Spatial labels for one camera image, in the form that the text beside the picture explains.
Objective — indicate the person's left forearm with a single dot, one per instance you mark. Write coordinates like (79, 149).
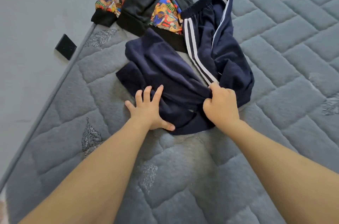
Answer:
(90, 184)

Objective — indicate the person's right hand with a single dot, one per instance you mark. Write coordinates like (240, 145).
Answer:
(221, 107)

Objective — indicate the black square patch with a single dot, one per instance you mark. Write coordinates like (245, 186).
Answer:
(65, 47)

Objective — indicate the person's right forearm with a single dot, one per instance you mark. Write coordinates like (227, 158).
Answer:
(291, 173)

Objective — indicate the grey quilted mattress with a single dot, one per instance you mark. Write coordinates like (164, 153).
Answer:
(286, 46)

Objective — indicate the matte navy track pants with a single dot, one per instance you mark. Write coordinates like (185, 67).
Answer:
(159, 62)

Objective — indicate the person's left hand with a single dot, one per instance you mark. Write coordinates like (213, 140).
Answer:
(147, 112)

